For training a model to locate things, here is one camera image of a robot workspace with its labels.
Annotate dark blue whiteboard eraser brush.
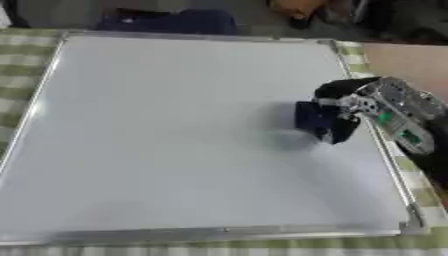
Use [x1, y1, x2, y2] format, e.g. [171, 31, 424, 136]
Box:
[294, 101, 342, 132]

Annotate orange brown bag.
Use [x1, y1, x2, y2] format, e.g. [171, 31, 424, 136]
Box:
[266, 0, 329, 21]

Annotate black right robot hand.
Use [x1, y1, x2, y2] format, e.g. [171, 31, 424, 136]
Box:
[311, 76, 384, 145]

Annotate dark blue bag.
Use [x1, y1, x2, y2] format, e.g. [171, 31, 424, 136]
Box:
[94, 7, 240, 36]

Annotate white whiteboard with silver frame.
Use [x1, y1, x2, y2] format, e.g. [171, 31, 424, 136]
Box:
[0, 30, 433, 247]

